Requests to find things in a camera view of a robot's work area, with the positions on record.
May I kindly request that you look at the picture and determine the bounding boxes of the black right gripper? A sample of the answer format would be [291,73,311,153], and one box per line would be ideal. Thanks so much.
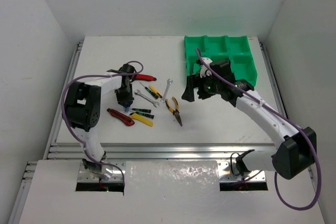
[182,71,222,101]

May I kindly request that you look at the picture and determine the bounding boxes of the green black precision screwdriver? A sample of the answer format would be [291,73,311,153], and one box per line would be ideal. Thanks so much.
[130,108,151,114]
[140,82,159,100]
[132,112,154,119]

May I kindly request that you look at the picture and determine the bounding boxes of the yellow pliers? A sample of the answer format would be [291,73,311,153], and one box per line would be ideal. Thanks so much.
[165,97,183,126]

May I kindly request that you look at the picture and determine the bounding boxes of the red utility knife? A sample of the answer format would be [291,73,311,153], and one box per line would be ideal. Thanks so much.
[131,74,157,82]
[107,108,135,126]

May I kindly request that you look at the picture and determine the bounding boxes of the green black precision screwdriver top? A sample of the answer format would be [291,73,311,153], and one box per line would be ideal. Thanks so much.
[140,82,159,100]

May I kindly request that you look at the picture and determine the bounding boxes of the yellow black precision screwdriver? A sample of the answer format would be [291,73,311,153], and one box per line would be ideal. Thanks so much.
[149,85,162,98]

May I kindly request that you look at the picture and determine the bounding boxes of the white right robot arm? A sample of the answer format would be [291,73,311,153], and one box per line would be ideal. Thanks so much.
[182,74,317,179]

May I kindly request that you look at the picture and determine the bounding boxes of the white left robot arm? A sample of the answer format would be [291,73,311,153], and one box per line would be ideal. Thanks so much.
[61,72,134,177]

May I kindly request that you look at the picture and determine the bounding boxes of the silver wrench left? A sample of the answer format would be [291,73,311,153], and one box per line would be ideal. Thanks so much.
[134,90,160,108]

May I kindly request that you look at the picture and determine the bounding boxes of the silver wrench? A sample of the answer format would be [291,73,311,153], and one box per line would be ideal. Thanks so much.
[134,90,160,108]
[161,79,173,102]

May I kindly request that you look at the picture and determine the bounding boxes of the red utility knife top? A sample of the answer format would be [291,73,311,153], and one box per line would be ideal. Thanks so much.
[131,74,157,82]

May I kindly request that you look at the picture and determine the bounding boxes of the silver wrench right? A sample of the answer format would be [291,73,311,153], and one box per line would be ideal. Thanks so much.
[161,79,173,102]

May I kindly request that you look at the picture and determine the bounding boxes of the yellow utility knife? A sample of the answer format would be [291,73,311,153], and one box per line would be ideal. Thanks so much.
[129,113,153,127]

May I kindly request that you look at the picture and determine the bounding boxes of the green compartment tray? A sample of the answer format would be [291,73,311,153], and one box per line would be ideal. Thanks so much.
[184,36,257,86]

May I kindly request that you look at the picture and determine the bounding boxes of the white front cover panel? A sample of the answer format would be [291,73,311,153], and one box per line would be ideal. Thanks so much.
[20,160,323,223]

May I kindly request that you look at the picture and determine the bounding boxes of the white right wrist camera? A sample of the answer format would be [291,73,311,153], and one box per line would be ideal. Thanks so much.
[198,57,213,78]

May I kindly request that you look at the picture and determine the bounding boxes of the aluminium frame rail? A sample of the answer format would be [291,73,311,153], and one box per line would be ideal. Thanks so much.
[47,142,297,159]

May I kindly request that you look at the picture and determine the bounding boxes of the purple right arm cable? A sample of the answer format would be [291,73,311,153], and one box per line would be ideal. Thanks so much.
[195,47,322,211]

